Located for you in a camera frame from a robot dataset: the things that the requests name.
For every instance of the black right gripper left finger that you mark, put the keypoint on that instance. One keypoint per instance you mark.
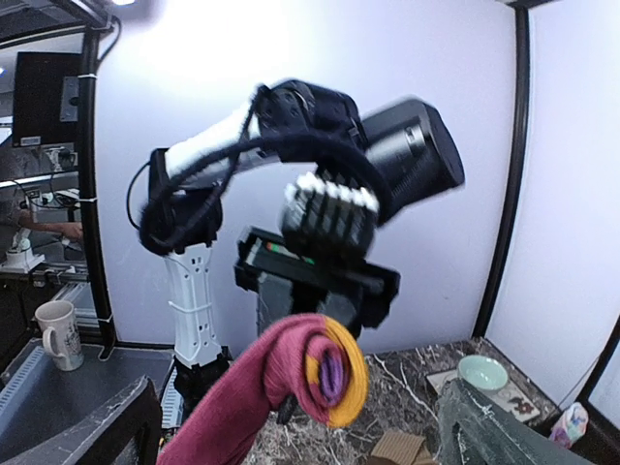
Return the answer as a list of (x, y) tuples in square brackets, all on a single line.
[(126, 429)]

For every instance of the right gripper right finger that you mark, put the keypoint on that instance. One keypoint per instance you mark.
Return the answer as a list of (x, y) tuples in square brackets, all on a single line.
[(475, 430)]

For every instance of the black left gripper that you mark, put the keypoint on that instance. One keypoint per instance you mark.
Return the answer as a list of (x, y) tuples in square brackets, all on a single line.
[(317, 262)]

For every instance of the brown sock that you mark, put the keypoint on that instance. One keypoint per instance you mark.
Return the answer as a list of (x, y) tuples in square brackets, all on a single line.
[(400, 448)]

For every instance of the magenta striped sock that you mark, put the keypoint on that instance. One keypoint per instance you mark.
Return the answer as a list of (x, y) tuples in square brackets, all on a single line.
[(310, 356)]

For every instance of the green ceramic bowl on plate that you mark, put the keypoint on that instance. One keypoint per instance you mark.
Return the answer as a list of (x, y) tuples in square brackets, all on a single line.
[(483, 372)]

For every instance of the pink white rolled sock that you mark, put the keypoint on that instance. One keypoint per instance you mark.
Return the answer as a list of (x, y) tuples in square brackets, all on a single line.
[(570, 426)]

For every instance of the white coffee mug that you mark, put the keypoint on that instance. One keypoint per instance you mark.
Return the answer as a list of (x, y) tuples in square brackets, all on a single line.
[(58, 323)]

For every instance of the black monitor screen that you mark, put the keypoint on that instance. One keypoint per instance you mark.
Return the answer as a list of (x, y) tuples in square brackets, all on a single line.
[(45, 103)]

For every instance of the black left corner post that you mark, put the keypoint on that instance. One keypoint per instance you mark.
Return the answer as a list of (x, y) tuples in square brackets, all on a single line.
[(87, 79)]

